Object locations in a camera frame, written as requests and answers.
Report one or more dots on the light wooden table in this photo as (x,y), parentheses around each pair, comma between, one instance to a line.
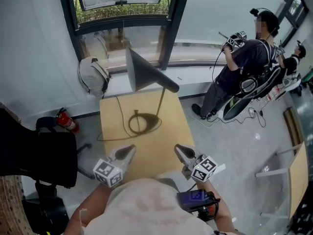
(159,141)

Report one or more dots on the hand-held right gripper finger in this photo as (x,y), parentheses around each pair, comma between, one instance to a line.
(184,158)
(189,150)

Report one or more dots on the wooden table with white legs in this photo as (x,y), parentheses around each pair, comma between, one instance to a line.
(297,180)

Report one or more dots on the red fire extinguisher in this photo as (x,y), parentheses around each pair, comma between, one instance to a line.
(66,121)

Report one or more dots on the person's left forearm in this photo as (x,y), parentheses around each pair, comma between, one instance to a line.
(95,204)

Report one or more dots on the beige backpack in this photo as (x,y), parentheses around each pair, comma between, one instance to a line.
(93,77)

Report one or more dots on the black equipment case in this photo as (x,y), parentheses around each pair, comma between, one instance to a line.
(44,214)

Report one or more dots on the person's right forearm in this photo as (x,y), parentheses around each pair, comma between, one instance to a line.
(222,212)

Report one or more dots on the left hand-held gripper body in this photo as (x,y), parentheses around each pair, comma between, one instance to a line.
(107,172)

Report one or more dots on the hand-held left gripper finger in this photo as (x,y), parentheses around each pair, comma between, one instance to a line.
(119,152)
(129,157)

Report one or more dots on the black office chair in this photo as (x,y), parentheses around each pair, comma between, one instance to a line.
(49,155)

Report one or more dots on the person's white shirt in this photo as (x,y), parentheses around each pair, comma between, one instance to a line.
(146,209)

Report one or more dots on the brown wooden bench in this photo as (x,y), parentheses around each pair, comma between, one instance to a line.
(292,126)

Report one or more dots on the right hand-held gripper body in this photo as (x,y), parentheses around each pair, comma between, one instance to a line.
(204,169)

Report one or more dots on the black desk lamp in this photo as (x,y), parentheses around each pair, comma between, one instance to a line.
(144,75)

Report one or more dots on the dark window frame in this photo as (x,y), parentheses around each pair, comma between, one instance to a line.
(178,21)

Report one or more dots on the pack of water bottles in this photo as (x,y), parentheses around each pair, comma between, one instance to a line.
(275,94)

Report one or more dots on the black screen device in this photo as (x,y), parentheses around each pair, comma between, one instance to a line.
(193,198)

